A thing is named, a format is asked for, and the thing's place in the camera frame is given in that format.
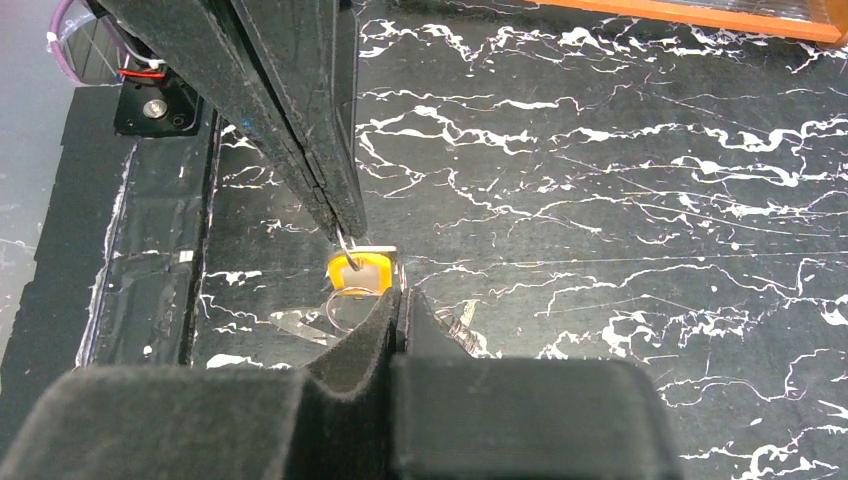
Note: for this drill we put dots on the orange wooden rack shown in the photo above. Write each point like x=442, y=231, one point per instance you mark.
x=819, y=21

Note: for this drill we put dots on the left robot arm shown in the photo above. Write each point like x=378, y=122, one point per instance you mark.
x=155, y=101

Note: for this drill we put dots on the white keyring holder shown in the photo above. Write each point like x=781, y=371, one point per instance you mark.
x=346, y=329

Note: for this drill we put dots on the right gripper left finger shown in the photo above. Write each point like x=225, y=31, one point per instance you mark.
x=320, y=421

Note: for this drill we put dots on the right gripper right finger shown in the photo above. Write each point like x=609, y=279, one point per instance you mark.
x=454, y=416

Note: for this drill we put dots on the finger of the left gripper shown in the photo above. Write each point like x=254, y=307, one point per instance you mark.
x=308, y=51
x=205, y=43

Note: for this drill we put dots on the yellow tagged key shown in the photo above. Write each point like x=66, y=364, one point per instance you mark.
x=362, y=270

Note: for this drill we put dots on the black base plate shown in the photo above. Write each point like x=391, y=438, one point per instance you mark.
x=117, y=265

